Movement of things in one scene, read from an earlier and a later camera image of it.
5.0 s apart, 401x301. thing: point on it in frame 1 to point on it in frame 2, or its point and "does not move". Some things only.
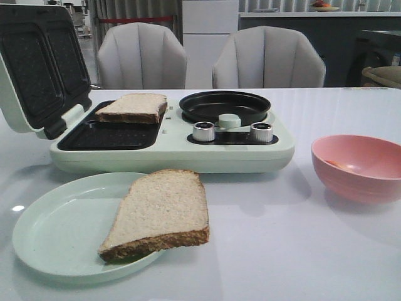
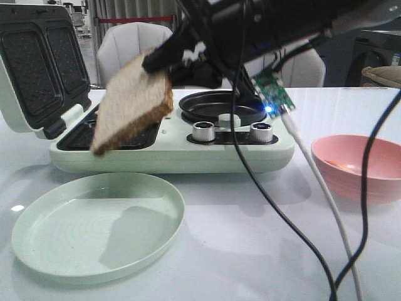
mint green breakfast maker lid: (44, 71) does not move
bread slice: (161, 209) to (133, 100)
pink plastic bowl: (358, 168) does not move
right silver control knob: (261, 132) does not move
